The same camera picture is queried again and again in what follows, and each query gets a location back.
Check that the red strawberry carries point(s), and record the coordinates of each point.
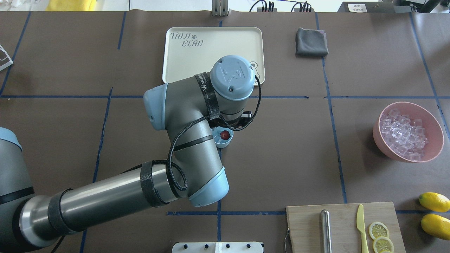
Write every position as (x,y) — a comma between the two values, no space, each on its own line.
(225,135)

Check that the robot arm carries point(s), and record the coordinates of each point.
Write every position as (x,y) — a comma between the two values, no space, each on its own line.
(187,110)

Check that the light blue plastic cup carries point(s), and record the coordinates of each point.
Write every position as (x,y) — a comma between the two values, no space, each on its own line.
(216,137)

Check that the pink bowl of ice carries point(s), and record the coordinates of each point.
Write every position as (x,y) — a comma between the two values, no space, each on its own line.
(407,132)

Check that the cream bear serving tray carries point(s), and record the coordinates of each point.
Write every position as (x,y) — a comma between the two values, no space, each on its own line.
(192,50)

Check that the folded grey cloth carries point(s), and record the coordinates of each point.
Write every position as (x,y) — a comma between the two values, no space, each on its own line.
(311,43)

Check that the wooden cutting board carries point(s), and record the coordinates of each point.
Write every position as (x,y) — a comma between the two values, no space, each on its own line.
(304,223)

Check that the yellow plastic knife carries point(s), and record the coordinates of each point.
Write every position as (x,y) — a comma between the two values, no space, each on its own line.
(360,224)

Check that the lemon slice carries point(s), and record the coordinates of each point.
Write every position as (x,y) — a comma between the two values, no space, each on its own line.
(383,244)
(378,229)

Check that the yellow cloth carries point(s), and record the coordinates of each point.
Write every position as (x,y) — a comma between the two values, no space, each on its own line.
(71,5)

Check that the upper whole lemon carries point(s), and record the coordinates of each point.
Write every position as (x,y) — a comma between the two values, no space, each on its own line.
(434,202)

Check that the whole lemon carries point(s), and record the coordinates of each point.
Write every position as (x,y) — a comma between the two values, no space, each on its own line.
(434,202)
(436,225)

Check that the lower whole lemon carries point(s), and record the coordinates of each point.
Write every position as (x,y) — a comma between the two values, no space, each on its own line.
(436,225)

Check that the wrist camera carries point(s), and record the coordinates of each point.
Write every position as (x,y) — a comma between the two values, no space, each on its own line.
(245,119)

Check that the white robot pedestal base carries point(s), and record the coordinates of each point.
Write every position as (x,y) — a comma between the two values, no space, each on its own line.
(219,247)

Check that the white wire cup rack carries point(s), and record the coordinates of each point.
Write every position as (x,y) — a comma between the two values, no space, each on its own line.
(5,59)

